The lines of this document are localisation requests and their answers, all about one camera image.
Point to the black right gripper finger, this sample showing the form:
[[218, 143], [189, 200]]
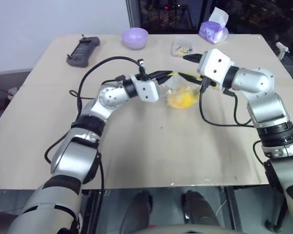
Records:
[[193, 58], [191, 78]]

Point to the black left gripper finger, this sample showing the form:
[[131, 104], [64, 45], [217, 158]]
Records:
[[163, 73], [164, 79]]

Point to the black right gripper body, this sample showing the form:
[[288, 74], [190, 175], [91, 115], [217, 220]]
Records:
[[208, 82]]

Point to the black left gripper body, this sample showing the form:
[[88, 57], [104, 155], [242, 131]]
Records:
[[149, 76]]

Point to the clear yellow-zip plastic bag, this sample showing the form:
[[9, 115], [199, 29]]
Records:
[[171, 85]]

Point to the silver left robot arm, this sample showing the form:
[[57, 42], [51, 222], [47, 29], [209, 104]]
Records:
[[70, 156]]

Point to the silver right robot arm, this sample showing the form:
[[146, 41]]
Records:
[[266, 107]]

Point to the clear box with coloured bits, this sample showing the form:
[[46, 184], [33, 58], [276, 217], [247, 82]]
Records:
[[182, 47]]

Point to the purple tissue pack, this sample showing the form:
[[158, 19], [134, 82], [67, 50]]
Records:
[[213, 30]]

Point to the purple plastic bowl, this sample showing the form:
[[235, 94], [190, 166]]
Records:
[[134, 37]]

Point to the black mesh screen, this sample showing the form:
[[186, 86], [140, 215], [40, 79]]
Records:
[[180, 17]]

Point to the black handheld remote controller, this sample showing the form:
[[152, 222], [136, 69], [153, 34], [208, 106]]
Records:
[[84, 51]]

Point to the small white plastic tool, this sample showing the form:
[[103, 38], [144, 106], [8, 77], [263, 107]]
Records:
[[282, 50]]

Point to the grey robot torso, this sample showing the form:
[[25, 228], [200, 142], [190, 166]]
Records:
[[180, 229]]

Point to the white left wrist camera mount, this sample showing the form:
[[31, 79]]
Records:
[[147, 91]]

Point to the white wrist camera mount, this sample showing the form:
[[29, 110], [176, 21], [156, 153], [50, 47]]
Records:
[[147, 91], [215, 64]]

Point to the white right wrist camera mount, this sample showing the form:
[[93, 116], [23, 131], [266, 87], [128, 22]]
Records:
[[215, 64]]

